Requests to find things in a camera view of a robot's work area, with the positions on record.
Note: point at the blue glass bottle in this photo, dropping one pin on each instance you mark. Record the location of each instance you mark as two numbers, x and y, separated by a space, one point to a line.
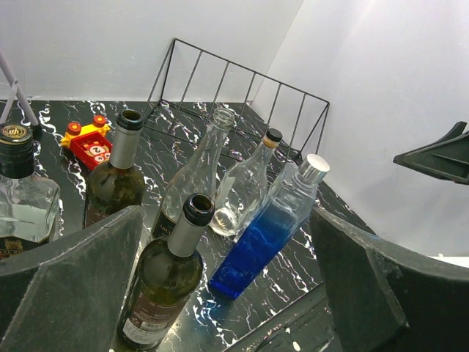
285 208

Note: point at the purple music stand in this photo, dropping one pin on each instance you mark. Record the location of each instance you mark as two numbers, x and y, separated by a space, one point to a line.
16 93

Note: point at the black wire wine rack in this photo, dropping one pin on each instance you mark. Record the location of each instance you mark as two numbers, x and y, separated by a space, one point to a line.
192 82

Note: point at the dark green wine bottle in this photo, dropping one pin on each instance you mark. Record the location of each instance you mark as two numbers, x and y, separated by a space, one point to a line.
117 183

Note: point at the green wine bottle silver neck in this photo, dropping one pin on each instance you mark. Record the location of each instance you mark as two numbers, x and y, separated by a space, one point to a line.
168 271

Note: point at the clear bottle with blue label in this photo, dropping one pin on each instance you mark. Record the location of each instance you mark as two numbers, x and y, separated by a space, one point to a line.
243 187

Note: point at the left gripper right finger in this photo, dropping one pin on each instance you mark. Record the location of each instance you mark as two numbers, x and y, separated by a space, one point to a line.
384 297

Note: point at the red yellow toy block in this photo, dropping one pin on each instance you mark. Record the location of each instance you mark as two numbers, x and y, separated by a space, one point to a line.
88 142

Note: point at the small clear black-cap bottle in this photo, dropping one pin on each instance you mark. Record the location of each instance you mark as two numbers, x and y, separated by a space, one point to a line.
29 202

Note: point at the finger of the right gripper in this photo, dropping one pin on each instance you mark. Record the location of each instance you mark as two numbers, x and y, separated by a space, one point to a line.
445 159

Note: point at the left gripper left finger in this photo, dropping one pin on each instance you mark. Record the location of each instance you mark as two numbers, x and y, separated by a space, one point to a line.
67 295

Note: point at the tall clear bottle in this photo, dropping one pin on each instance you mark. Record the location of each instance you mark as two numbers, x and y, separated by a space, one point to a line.
198 175

